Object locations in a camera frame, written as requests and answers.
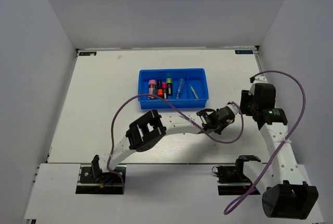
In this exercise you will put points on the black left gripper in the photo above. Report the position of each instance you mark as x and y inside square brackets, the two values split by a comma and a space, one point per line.
[219, 132]

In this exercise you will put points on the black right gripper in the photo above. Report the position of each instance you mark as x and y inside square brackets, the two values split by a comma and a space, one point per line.
[244, 97]

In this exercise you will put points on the thin yellow highlighter pen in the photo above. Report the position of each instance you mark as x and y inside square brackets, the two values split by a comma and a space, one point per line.
[194, 92]

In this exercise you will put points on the black highlighter yellow cap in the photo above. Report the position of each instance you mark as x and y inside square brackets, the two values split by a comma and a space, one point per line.
[169, 86]

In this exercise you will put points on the black highlighter pink cap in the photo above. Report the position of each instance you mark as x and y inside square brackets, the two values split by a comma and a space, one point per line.
[165, 90]

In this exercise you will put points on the black highlighter orange cap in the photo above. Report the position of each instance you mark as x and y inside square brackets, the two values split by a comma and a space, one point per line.
[160, 88]

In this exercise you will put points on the glue stick pink cap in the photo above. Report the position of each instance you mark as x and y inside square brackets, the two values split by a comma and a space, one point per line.
[152, 86]

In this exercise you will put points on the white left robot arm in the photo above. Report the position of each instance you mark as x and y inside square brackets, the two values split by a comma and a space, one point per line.
[145, 132]

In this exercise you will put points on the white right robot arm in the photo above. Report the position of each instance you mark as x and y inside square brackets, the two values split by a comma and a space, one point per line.
[285, 192]

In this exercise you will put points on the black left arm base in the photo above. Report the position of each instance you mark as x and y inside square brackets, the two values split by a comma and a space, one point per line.
[107, 184]

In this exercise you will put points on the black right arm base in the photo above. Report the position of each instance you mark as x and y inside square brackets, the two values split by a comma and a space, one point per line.
[229, 182]

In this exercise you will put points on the blue plastic divided tray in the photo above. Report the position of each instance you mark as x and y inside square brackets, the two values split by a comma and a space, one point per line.
[193, 76]

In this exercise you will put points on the right blue corner label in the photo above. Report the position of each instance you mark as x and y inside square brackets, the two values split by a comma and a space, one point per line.
[244, 52]

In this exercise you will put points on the blue corner label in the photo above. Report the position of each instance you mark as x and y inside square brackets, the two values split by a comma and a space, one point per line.
[244, 52]
[87, 53]

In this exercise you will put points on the left blue corner label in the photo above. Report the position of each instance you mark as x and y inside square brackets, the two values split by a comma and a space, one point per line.
[87, 53]

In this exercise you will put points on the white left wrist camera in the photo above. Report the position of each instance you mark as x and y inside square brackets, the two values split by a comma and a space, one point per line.
[234, 107]

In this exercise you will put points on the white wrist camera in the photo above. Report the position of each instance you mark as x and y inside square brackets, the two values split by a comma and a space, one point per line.
[234, 107]
[254, 81]

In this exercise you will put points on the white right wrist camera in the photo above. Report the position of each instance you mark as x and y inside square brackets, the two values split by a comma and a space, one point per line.
[254, 81]

